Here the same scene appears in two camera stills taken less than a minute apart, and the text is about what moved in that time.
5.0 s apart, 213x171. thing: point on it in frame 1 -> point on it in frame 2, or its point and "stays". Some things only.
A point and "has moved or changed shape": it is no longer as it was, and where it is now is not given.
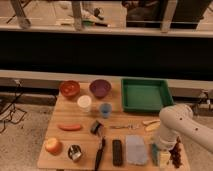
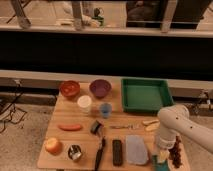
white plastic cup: [84, 102] stays
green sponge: [155, 154] has moved or changed shape
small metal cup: [75, 152] stays
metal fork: [137, 126] stays
